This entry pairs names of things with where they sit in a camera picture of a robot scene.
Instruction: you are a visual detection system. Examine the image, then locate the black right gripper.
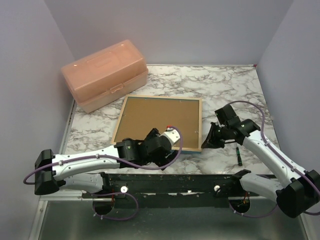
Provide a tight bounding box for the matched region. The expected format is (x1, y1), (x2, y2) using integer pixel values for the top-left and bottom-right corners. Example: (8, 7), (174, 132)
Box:
(201, 121), (230, 149)

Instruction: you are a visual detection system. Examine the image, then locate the brown backing board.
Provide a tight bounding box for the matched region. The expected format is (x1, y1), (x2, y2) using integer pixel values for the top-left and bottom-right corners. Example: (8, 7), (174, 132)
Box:
(114, 97), (200, 151)

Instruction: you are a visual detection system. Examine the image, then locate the blue wooden picture frame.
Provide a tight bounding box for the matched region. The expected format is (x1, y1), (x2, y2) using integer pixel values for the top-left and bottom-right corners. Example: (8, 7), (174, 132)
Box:
(110, 94), (203, 154)

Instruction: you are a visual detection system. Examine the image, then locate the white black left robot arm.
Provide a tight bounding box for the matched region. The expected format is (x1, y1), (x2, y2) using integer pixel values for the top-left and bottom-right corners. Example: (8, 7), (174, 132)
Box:
(32, 127), (182, 198)

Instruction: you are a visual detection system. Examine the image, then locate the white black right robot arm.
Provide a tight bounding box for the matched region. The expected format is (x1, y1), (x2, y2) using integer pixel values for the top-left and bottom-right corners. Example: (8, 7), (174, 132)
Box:
(201, 103), (320, 218)

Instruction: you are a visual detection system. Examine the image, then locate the green black screwdriver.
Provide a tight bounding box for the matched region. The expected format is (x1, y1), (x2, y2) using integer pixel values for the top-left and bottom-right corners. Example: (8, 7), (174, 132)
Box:
(236, 146), (243, 167)

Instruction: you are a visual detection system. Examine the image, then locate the pink plastic storage box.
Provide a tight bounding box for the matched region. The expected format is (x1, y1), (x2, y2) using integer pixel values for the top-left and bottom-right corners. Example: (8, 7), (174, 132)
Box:
(61, 40), (149, 113)

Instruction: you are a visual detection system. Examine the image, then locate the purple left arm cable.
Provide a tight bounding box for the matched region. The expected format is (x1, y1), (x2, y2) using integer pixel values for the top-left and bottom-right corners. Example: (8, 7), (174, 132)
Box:
(23, 126), (183, 221)

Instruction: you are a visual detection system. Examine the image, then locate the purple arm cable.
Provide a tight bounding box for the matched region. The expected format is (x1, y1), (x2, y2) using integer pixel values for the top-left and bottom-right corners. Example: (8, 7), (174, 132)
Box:
(23, 126), (183, 221)
(228, 100), (320, 218)

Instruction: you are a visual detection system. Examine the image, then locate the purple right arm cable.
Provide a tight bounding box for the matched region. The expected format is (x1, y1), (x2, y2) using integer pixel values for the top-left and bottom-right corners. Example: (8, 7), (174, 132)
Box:
(228, 100), (320, 218)

